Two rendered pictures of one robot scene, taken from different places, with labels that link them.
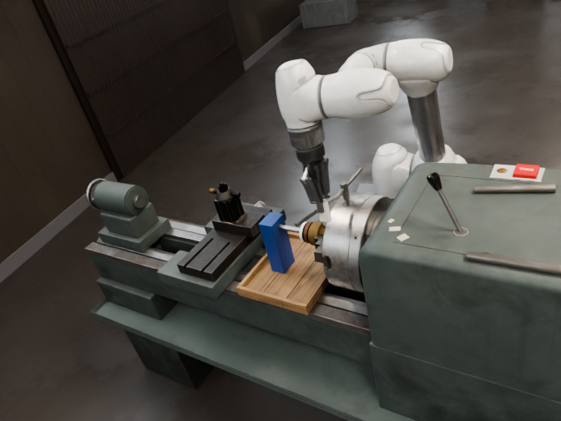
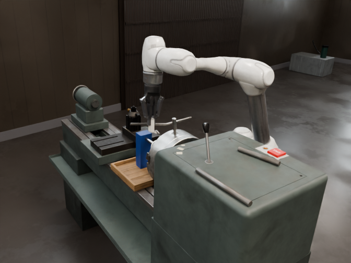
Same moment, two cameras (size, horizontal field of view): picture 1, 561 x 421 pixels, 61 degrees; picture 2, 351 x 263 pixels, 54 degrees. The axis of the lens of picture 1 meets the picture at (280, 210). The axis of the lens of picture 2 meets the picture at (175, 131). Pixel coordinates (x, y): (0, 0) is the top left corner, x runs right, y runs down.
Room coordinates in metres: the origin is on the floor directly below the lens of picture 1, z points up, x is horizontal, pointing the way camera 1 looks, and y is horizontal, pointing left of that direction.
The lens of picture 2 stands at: (-0.35, -0.60, 1.95)
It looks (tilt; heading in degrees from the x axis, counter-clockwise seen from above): 23 degrees down; 14
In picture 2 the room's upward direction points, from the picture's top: 3 degrees clockwise
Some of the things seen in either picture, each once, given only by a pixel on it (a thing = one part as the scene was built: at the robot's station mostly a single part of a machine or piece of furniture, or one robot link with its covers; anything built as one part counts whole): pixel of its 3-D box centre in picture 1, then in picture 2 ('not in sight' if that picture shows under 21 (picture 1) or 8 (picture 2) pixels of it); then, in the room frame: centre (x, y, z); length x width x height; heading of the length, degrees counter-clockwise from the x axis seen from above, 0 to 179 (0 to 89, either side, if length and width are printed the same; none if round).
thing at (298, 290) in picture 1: (295, 268); (148, 168); (1.43, 0.00, 0.89); 0.36 x 0.30 x 0.04; 140
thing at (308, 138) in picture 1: (306, 134); (152, 77); (1.14, -0.11, 1.54); 0.09 x 0.09 x 0.06
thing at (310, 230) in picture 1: (318, 234); not in sight; (1.34, -0.11, 1.08); 0.09 x 0.09 x 0.09; 50
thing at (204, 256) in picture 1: (227, 239); (125, 140); (1.64, 0.24, 0.95); 0.43 x 0.18 x 0.04; 140
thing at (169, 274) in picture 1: (224, 244); (124, 144); (1.69, 0.27, 0.90); 0.53 x 0.30 x 0.06; 140
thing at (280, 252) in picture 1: (277, 243); (143, 149); (1.46, 0.04, 1.00); 0.08 x 0.06 x 0.23; 140
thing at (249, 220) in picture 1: (239, 221); (135, 133); (1.67, 0.18, 1.00); 0.20 x 0.10 x 0.05; 50
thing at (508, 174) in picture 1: (516, 180); (270, 157); (1.14, -0.69, 1.23); 0.13 x 0.08 x 0.06; 50
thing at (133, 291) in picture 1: (174, 307); (95, 178); (2.02, 0.69, 0.34); 0.44 x 0.40 x 0.68; 140
